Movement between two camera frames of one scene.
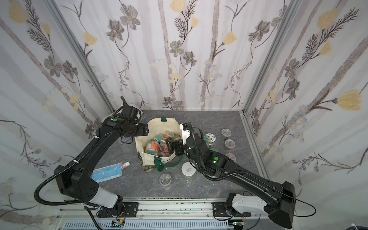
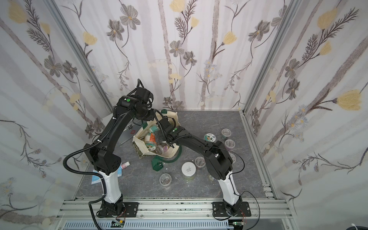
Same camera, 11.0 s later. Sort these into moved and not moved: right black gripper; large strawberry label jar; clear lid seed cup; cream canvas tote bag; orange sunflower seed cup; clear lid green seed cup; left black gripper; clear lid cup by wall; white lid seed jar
Moved: cream canvas tote bag; left black gripper; right black gripper
Not moved: clear lid green seed cup; clear lid cup by wall; clear lid seed cup; orange sunflower seed cup; white lid seed jar; large strawberry label jar
